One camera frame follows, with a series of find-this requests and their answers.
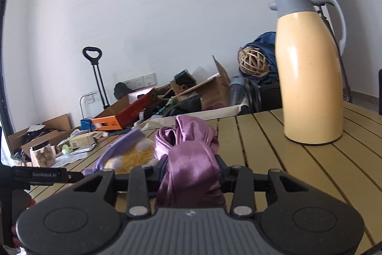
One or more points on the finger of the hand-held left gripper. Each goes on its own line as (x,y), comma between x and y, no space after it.
(44,175)

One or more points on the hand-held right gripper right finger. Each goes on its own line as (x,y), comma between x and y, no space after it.
(223,177)

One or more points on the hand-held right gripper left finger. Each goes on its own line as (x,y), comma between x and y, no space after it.
(153,177)

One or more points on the yellow white-spotted plush toy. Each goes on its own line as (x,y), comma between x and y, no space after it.
(134,158)

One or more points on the purple satin cloth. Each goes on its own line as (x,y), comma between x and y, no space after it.
(191,153)

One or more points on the clear snack jar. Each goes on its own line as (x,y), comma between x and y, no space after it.
(44,155)

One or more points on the white paper sheet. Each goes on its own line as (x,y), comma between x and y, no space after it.
(76,155)

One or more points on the lavender plush cloth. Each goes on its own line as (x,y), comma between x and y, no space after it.
(119,147)

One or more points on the cardboard box with clothes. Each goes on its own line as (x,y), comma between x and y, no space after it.
(38,129)

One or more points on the small beige carton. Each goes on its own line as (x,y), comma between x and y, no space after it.
(82,142)

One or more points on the small blue box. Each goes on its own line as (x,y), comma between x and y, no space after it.
(86,124)

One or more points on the orange cardboard box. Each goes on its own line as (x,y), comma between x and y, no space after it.
(125,114)

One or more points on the tan folding table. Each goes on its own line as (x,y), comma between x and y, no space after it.
(298,183)

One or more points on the grey water bottle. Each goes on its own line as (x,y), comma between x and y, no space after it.
(237,90)

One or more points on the open cardboard box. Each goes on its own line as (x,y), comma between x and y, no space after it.
(212,87)

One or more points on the small black bag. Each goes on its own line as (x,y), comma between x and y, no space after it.
(123,90)

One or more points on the black case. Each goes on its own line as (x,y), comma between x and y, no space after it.
(268,96)

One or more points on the rattan ball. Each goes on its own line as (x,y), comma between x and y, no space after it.
(252,62)

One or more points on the cream thermos carafe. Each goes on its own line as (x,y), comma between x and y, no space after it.
(310,72)

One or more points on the dark blue bag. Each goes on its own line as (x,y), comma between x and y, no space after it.
(267,43)

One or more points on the row of wall sockets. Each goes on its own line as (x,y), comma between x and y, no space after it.
(143,80)

